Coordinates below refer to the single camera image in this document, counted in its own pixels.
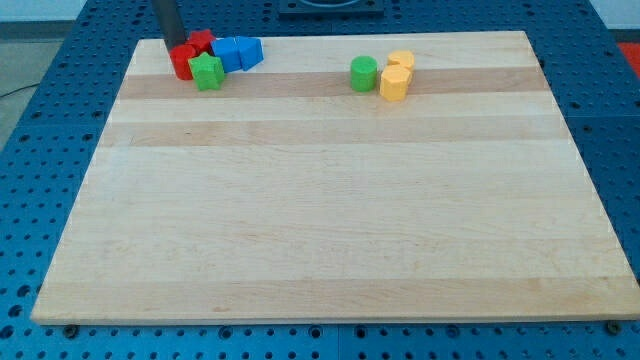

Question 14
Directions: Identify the blue cube block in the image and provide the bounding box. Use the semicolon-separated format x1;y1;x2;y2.
211;37;242;73

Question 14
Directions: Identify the yellow crescent block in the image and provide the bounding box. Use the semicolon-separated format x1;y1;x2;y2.
387;50;415;83

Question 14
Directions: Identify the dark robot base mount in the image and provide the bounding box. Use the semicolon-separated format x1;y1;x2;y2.
276;0;384;17

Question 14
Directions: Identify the dark cylindrical robot pusher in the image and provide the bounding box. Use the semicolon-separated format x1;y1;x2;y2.
151;0;187;51

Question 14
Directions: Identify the wooden board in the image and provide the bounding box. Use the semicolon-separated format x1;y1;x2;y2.
31;31;639;325

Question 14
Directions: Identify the green cylinder block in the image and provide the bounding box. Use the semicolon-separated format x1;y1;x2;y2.
350;56;378;92

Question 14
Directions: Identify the red star block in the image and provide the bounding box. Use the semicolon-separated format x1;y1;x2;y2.
186;29;216;55

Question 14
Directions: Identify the yellow hexagon block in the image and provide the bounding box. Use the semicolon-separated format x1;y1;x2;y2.
379;65;412;101

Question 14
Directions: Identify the blue pentagon block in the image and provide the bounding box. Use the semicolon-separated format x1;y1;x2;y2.
236;36;264;71

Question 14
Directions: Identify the red cylinder block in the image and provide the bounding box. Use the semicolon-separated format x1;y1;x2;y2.
169;44;197;80

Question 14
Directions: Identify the green star block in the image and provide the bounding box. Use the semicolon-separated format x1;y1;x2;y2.
188;52;225;91

